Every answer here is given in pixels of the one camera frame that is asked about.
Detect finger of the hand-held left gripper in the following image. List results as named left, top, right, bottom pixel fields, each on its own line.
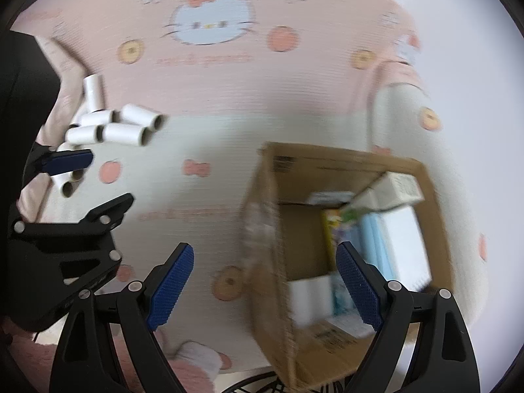
left=22, top=144, right=94, bottom=191
left=12, top=192, right=135, bottom=237

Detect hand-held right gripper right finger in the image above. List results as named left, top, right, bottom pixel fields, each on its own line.
left=335, top=241, right=481, bottom=393

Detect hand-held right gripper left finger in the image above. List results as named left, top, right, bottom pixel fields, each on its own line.
left=49, top=242, right=195, bottom=393

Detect pile of white paper rolls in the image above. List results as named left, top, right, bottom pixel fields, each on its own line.
left=51, top=74, right=169, bottom=198

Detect brown cardboard box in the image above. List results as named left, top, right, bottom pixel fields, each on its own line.
left=239, top=142, right=455, bottom=391

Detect blue face mask pack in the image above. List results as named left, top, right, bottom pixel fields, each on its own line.
left=356, top=213, right=398, bottom=279

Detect white paper block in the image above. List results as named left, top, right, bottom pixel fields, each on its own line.
left=287, top=276, right=334, bottom=326

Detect printed flat packet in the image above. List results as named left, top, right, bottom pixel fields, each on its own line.
left=303, top=315, right=375, bottom=357

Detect pink fleece cloth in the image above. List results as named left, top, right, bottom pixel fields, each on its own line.
left=0, top=319, right=62, bottom=393
left=18, top=37, right=103, bottom=222

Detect white spiral notebook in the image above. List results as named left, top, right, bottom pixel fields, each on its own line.
left=379, top=207, right=435, bottom=291

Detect yellow green packet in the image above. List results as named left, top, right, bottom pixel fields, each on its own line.
left=321, top=209, right=361, bottom=254

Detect pink white plush item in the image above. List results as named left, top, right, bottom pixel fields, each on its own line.
left=158, top=338, right=232, bottom=393

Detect dark cloth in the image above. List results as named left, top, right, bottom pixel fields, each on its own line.
left=0, top=28, right=62, bottom=164

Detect white flat packet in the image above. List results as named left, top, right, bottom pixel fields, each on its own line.
left=307, top=190, right=357, bottom=207

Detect white carton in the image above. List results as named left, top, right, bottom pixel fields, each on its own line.
left=354, top=172, right=424, bottom=214

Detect pink printed blanket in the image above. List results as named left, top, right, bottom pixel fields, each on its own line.
left=10, top=0, right=492, bottom=377

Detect black wire grille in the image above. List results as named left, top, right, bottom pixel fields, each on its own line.
left=221, top=370, right=348, bottom=393

